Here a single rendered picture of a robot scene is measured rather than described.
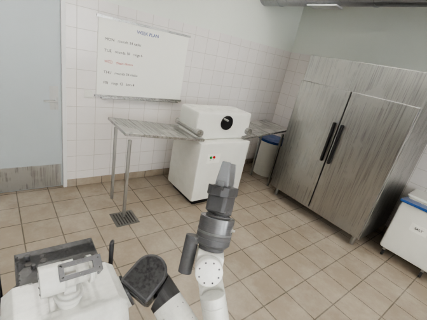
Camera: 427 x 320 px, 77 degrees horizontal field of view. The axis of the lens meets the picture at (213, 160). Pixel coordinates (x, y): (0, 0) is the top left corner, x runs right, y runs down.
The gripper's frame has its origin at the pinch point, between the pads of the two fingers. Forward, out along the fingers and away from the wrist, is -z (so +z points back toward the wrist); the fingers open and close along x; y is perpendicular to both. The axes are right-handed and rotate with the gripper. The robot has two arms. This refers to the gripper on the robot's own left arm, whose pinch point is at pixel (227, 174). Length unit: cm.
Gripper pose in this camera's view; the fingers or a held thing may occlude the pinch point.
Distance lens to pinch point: 68.9
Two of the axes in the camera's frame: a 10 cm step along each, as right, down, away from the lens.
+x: -3.2, -1.1, -9.4
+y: -9.2, -1.9, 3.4
